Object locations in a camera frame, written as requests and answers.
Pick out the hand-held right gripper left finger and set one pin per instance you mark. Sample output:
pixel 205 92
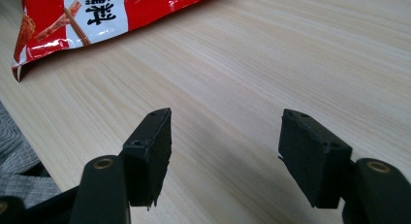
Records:
pixel 147 159

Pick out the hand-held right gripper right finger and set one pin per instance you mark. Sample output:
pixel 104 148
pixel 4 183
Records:
pixel 311 159

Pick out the red and white snack bag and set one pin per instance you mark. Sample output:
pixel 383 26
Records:
pixel 97 17

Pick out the grey knitted cloth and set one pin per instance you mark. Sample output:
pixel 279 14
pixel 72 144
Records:
pixel 16 166

